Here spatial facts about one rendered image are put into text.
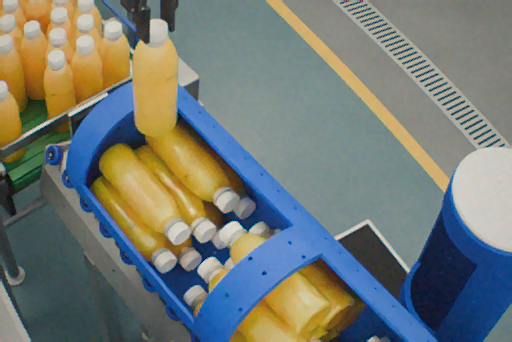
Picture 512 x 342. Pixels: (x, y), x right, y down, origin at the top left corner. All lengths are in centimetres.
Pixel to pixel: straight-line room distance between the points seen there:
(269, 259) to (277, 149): 176
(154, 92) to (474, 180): 72
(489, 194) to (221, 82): 173
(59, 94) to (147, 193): 42
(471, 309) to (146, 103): 89
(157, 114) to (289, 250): 30
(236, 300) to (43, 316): 144
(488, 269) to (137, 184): 73
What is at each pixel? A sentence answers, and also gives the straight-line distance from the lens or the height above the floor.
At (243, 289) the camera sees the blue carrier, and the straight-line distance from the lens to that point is 119.
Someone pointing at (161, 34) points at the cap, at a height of 146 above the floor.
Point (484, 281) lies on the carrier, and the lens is 165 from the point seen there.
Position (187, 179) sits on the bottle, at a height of 113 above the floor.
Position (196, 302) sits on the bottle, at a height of 106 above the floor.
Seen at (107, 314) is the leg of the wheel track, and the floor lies 35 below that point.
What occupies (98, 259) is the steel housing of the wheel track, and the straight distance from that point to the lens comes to 163.
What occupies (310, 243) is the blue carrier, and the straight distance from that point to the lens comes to 122.
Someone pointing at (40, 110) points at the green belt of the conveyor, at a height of 90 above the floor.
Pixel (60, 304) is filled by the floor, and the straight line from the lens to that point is 257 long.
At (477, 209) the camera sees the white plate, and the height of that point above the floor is 104.
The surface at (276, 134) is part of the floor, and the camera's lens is 297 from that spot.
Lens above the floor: 224
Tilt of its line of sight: 52 degrees down
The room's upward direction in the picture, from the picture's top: 7 degrees clockwise
